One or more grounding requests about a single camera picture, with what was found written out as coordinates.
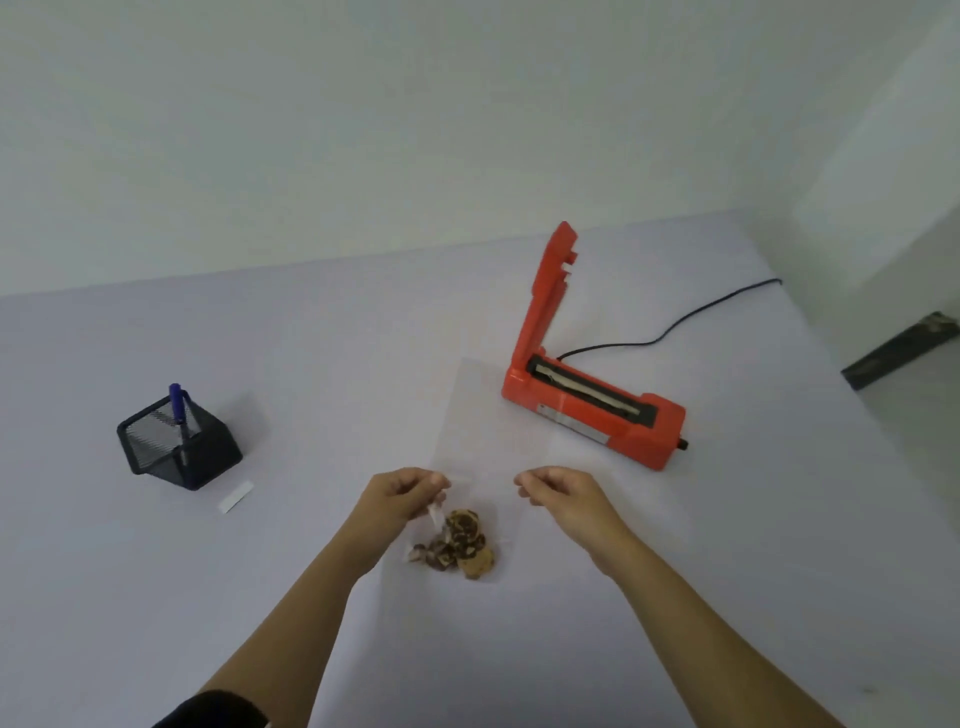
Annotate person's left hand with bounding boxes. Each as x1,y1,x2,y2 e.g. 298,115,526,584
346,467,452,565

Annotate person's right hand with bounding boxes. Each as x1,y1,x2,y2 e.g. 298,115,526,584
514,465,640,578

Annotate clear plastic bag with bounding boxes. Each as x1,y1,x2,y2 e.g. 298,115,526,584
378,357,560,590

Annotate person's left forearm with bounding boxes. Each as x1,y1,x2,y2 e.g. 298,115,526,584
196,528,388,728

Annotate person's right forearm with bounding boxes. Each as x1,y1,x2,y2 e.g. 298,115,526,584
596,534,847,728

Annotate brown dried food pieces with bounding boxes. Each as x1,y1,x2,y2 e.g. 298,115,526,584
408,509,496,581

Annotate red heat sealer machine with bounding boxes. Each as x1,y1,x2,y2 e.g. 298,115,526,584
501,220,690,473

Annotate white paper label strip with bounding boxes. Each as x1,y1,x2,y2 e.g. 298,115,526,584
217,480,256,516

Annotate black mesh pen holder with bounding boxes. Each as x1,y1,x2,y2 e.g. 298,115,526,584
116,395,244,492

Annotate blue pen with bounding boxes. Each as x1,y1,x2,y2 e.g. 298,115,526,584
168,383,193,448

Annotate black sleeve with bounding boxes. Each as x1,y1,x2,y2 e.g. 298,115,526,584
152,689,270,728

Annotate dark skirting strip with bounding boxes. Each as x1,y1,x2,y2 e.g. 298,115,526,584
840,311,960,392

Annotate black power cable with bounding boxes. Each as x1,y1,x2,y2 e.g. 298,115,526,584
556,278,783,363

